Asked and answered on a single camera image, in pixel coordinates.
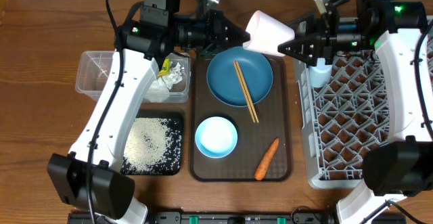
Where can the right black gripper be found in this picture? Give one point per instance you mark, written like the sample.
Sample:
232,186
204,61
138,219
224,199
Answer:
321,42

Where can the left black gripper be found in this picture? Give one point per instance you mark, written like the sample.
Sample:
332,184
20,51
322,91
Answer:
215,24

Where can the pink cup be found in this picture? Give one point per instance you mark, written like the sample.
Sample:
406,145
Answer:
266,34

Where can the light blue cup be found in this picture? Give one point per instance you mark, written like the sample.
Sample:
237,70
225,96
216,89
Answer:
320,75

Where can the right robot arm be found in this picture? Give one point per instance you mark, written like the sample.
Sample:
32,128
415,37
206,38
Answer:
396,30

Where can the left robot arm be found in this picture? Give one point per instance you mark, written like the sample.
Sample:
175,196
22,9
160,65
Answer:
89,177

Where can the grey dishwasher rack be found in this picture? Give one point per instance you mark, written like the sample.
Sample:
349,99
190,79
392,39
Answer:
373,97

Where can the black waste tray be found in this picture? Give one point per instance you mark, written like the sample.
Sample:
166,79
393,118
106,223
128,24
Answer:
159,142

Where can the clear plastic waste bin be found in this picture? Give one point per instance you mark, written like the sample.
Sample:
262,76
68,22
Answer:
95,66

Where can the wooden chopstick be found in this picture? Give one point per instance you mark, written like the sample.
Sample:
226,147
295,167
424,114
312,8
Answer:
245,88
248,92

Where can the dark blue plate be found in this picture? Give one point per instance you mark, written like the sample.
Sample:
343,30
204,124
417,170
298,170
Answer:
223,81

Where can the yellow snack wrapper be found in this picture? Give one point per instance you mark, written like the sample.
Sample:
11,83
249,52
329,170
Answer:
165,69

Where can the brown serving tray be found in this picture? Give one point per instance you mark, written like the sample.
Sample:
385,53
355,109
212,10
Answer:
254,139

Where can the crumpled white tissue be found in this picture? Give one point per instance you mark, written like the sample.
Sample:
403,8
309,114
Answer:
160,88

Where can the light blue bowl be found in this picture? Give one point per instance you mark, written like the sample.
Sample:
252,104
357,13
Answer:
216,137

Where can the orange carrot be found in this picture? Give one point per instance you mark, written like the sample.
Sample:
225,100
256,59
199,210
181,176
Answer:
265,162

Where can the pile of rice grains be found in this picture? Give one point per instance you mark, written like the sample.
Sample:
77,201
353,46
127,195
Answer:
149,142

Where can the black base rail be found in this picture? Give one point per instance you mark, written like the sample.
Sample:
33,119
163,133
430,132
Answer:
297,217

